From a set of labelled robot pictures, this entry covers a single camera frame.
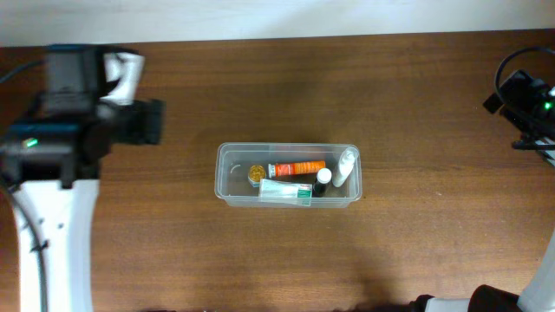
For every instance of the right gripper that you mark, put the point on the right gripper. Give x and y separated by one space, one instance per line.
492 102

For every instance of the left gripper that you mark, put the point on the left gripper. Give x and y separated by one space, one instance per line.
153 121

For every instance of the white squeeze bottle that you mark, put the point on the white squeeze bottle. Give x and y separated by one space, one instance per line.
344 166

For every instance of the gold lidded small jar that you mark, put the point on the gold lidded small jar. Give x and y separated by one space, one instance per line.
256 174

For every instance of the black bottle white cap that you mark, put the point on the black bottle white cap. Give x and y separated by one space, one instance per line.
322 182

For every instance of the white green medicine box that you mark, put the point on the white green medicine box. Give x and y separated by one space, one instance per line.
272 191

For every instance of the orange tablet tube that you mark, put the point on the orange tablet tube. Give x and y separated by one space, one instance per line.
296 168

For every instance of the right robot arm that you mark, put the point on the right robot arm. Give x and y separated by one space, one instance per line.
538 294

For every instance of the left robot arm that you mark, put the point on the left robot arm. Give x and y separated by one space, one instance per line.
51 165

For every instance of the clear plastic container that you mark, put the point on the clear plastic container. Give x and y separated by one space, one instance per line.
235 159

